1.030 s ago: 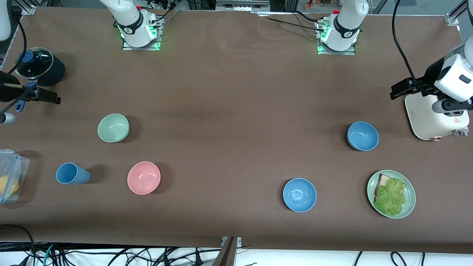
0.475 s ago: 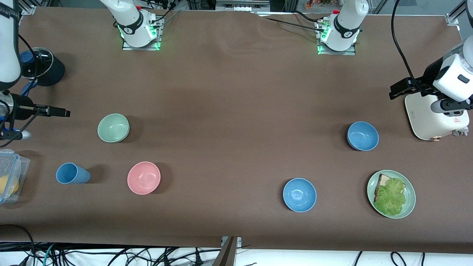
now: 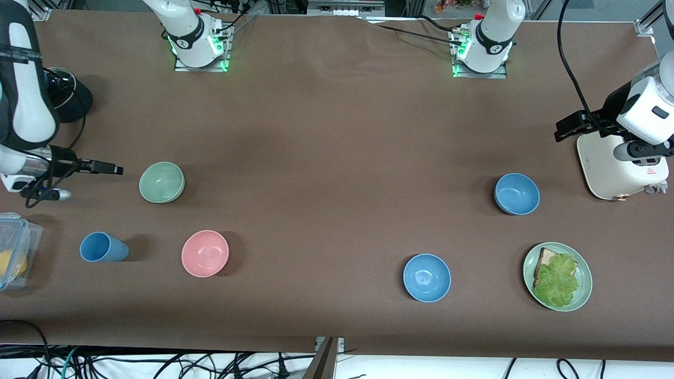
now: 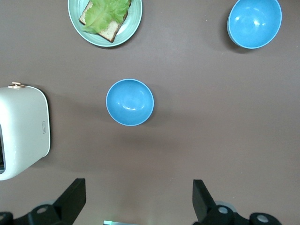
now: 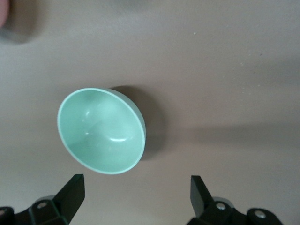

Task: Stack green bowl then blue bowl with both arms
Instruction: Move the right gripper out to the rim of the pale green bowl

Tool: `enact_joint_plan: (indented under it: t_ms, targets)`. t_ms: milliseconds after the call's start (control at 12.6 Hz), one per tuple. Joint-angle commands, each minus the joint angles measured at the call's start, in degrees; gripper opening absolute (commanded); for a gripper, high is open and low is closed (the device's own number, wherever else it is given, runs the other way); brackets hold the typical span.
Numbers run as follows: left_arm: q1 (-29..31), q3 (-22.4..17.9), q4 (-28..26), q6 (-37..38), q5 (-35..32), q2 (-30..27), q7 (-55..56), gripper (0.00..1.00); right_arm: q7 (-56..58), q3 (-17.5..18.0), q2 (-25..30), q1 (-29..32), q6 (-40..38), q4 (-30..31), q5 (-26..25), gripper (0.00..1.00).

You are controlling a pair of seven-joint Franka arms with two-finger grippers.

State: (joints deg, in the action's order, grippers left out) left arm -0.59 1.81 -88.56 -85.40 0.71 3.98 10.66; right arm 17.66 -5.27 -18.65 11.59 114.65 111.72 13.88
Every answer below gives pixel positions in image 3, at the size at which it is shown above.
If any blue bowl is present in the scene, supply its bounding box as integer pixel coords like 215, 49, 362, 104
403, 254, 452, 303
494, 173, 540, 215

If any clear plastic container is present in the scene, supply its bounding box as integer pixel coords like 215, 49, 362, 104
0, 212, 44, 291

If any white bread slice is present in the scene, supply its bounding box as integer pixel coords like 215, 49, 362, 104
533, 247, 562, 288

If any brown table cloth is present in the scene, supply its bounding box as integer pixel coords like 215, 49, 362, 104
0, 9, 674, 362

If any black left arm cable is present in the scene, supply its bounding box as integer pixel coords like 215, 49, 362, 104
557, 0, 606, 132

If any green plate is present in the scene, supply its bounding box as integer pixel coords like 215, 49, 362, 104
523, 242, 593, 312

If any black floor cable loop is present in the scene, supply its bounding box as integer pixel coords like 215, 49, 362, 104
0, 319, 52, 379

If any yellow fruit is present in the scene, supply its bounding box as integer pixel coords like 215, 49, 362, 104
0, 250, 27, 280

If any green lettuce leaf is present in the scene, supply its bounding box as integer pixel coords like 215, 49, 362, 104
533, 254, 580, 308

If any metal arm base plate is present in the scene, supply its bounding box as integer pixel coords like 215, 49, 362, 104
174, 26, 230, 73
452, 29, 508, 79

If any aluminium frame corner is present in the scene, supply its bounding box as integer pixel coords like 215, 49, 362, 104
24, 0, 53, 22
635, 0, 667, 37

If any green bowl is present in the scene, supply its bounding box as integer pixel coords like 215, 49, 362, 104
139, 162, 185, 204

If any cream toaster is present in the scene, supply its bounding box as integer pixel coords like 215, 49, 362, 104
577, 131, 670, 201

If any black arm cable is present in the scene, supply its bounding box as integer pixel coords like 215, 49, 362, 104
21, 113, 87, 208
557, 0, 606, 132

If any black cable on cloth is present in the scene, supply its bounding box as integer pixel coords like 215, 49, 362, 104
363, 16, 460, 45

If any teal floor cable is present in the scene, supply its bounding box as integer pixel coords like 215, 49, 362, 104
61, 346, 81, 379

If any blue cup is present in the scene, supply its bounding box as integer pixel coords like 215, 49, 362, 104
80, 232, 130, 263

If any black pot blue handle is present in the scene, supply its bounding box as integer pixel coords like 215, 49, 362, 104
45, 67, 93, 124

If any metal table edge bracket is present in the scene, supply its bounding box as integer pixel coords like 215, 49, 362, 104
303, 336, 346, 379

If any pink bowl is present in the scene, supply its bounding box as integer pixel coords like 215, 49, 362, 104
182, 230, 230, 278

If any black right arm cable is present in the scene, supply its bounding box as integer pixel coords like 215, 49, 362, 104
21, 113, 87, 208

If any glass lid blue knob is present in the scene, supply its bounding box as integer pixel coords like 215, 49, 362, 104
45, 68, 77, 109

